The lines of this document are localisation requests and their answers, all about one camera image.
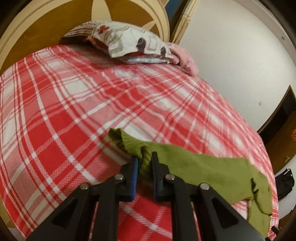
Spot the green striped knit sweater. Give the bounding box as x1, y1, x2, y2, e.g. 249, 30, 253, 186
108, 128, 273, 237

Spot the black bag on floor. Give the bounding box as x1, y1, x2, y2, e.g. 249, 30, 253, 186
275, 169, 295, 201

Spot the brown wooden door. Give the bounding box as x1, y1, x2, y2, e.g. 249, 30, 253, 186
258, 86, 295, 174

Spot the red white plaid bedspread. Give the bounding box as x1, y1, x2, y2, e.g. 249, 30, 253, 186
1, 45, 276, 237

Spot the pink floral pillow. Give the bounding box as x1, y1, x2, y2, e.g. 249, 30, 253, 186
166, 42, 199, 77

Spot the patterned white grey pillow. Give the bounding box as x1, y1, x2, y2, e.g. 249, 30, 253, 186
62, 21, 174, 64

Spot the wooden bed headboard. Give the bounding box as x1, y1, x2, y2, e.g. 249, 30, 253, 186
1, 0, 170, 72

